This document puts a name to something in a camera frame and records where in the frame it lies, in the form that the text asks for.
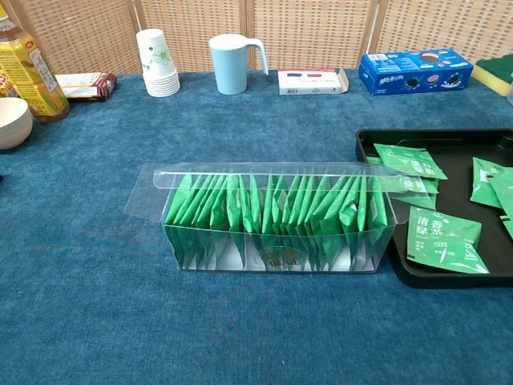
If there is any clear box of green sachets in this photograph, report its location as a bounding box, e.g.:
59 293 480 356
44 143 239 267
123 161 442 274

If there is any white card box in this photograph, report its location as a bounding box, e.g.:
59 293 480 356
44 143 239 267
277 67 349 96

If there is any blue cookie box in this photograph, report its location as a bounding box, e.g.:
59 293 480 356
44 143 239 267
357 48 475 96

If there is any yellow iced tea bottle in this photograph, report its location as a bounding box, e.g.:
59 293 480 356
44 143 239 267
0 3 71 124

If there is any light blue mug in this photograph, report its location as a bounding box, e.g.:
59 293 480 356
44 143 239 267
208 34 269 96

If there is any white paper cup stack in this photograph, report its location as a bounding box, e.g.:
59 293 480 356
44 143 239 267
135 28 181 98

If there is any wicker folding screen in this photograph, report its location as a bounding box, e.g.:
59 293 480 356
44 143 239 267
0 0 513 75

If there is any blue carpet table cover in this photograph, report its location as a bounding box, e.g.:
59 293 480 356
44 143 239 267
0 67 513 385

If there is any black plastic tray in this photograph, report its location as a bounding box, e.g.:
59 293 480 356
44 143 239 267
354 128 513 290

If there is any white brown biscuit package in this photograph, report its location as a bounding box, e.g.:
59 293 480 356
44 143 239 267
55 71 118 101

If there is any cream bowl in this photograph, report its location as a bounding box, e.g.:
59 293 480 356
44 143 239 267
0 97 34 152

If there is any yellow green sponge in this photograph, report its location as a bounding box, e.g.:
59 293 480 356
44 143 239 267
471 54 513 95

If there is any gold foil packet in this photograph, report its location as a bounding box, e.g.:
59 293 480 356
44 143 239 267
0 67 19 99

